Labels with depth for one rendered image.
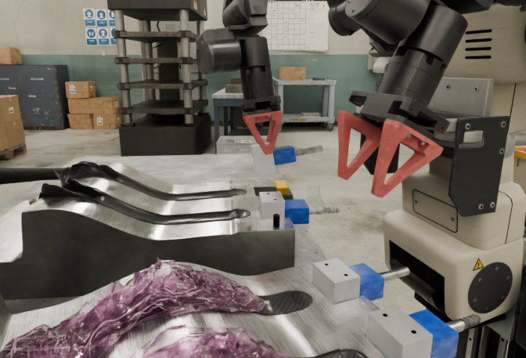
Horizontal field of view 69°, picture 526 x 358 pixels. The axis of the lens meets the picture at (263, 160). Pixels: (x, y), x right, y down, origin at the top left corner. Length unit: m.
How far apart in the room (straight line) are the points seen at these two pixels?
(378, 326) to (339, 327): 0.05
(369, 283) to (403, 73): 0.25
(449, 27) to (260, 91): 0.34
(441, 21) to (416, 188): 0.48
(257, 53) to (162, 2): 4.01
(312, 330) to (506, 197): 0.48
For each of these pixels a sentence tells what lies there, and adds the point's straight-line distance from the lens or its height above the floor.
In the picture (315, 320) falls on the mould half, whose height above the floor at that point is 0.86.
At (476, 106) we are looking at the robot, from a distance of 0.71.
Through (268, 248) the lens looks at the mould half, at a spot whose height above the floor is 0.86.
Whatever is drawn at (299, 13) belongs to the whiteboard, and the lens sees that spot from 7.19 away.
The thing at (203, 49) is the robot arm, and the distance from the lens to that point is 0.66.
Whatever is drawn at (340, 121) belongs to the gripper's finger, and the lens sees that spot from 0.47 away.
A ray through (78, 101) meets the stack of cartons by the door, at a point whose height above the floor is 0.50.
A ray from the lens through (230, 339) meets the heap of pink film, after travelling 0.34.
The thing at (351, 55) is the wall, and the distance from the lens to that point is 7.28.
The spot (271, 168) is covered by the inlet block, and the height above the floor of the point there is 0.94.
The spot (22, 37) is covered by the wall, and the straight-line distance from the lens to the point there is 8.39.
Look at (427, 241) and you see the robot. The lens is 0.82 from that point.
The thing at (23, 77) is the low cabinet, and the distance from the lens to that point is 7.80.
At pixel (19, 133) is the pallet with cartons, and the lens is 5.82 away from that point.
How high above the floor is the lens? 1.12
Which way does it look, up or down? 14 degrees down
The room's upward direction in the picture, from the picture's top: straight up
